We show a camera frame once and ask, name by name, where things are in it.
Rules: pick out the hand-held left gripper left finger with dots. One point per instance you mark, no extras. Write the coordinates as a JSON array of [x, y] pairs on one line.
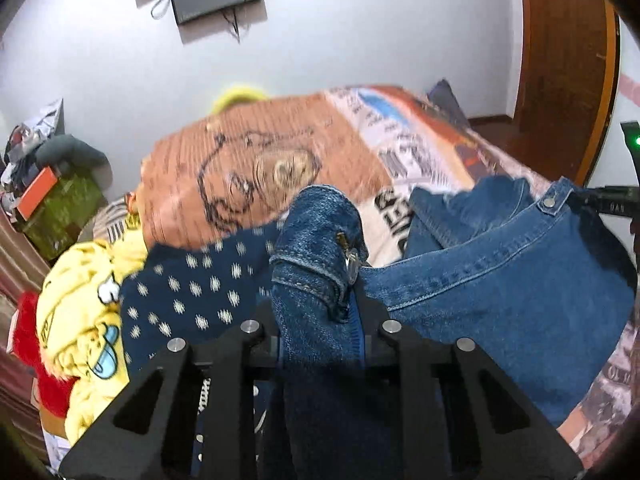
[[230, 360]]

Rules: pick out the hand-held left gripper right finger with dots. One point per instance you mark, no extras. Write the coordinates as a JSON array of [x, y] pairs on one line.
[[358, 335]]

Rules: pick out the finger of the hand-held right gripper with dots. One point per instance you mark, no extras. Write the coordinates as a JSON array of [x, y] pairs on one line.
[[600, 200]]

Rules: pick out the blue denim jacket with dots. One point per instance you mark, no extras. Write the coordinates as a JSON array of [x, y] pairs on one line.
[[475, 285]]

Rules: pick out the pile of mixed clothes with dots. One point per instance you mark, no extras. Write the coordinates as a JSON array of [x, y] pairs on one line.
[[25, 145]]

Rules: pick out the navy polka dot garment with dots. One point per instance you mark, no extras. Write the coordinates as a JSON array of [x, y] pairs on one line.
[[200, 290]]

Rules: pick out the brown wooden door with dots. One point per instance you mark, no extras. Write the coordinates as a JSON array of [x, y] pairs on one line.
[[560, 60]]

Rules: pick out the yellow cartoon garment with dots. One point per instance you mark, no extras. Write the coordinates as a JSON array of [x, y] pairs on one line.
[[75, 310]]

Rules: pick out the dark grey clothing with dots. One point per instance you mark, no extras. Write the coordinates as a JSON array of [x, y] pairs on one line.
[[445, 97]]

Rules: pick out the red plush cloth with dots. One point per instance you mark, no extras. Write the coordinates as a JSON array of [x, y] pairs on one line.
[[30, 330]]

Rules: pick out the orange bear-print blanket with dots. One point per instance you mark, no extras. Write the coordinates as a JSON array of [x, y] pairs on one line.
[[275, 150]]

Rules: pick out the brown striped curtain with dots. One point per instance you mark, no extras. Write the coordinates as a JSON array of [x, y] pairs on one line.
[[20, 270]]

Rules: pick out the orange box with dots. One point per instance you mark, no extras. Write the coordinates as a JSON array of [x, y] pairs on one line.
[[37, 192]]

